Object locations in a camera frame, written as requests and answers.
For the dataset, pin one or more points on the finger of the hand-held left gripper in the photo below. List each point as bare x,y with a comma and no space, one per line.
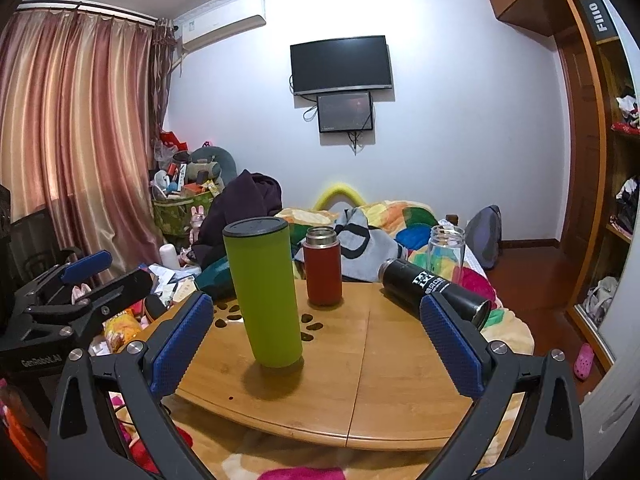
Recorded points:
87,265
125,287

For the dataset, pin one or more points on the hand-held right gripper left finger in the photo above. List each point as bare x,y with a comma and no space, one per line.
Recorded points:
180,347

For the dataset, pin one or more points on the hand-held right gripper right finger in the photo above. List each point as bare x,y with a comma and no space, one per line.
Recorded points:
452,347

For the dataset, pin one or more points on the green tumbler cup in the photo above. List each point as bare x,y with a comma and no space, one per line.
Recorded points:
265,295

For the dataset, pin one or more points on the black thermos cup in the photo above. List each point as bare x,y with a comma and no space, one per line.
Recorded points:
425,285

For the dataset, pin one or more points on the clear glass cup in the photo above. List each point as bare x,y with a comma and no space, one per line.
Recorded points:
446,255

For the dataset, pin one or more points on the red thermos cup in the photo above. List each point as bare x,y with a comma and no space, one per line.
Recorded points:
323,275

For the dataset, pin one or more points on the yellow snack packet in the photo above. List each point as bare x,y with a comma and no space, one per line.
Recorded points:
121,331

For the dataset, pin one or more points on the white plastic bottle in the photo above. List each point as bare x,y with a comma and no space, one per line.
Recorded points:
169,256

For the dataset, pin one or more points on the black chair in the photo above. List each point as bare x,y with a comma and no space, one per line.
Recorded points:
35,240

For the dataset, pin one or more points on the teal cloth bundle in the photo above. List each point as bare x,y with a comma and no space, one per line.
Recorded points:
217,277

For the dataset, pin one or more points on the green patterned storage bag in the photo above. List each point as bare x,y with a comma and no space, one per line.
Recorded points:
172,217

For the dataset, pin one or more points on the pink rabbit plush toy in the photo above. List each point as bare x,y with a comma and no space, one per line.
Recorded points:
197,222

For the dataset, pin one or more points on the grey backpack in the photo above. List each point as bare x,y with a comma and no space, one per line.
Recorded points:
484,237

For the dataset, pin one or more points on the pink clog shoe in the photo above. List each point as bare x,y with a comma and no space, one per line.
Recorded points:
583,361

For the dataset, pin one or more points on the grey striped cloth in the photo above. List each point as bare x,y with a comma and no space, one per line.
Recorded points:
360,245

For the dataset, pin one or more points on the dark purple garment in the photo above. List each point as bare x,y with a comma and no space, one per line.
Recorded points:
240,210

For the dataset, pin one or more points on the pink striped curtain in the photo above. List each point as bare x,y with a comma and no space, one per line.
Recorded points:
75,125

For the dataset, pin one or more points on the grey green plush toy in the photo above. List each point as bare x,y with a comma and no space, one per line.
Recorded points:
215,162

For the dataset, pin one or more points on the white handbag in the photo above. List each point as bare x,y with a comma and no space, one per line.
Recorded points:
601,295

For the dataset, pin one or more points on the white wardrobe door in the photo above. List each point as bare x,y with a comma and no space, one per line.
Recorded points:
617,385

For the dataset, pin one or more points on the yellow foam cushion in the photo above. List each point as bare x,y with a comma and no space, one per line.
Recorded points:
340,192

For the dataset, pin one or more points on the brown wooden wardrobe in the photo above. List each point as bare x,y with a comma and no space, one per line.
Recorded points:
585,135

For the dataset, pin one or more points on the white air conditioner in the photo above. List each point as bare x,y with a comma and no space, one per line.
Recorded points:
220,20

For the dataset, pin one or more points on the small black wall monitor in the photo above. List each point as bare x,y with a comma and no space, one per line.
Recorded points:
345,111

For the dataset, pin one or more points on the black wall television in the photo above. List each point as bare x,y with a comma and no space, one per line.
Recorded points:
341,64

